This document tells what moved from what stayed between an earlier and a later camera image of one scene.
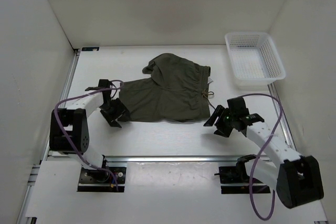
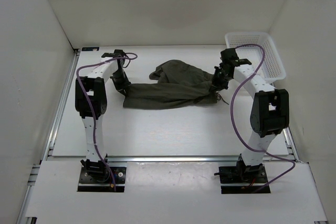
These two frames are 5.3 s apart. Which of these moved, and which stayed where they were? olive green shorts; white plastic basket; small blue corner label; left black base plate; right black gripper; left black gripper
Moved: olive green shorts; left black gripper; right black gripper
Stayed: small blue corner label; left black base plate; white plastic basket
